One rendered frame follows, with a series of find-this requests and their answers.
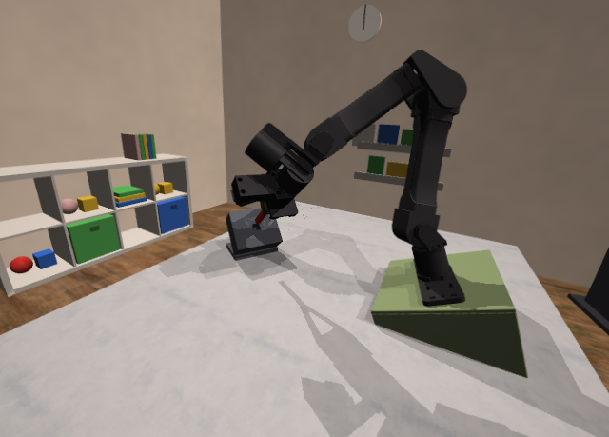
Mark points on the grey sloped panel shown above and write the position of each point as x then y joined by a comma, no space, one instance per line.
249,239

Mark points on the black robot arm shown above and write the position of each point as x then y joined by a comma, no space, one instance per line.
439,98

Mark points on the dark red peg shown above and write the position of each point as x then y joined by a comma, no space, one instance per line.
260,218

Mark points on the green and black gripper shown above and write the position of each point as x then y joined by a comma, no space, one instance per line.
290,209

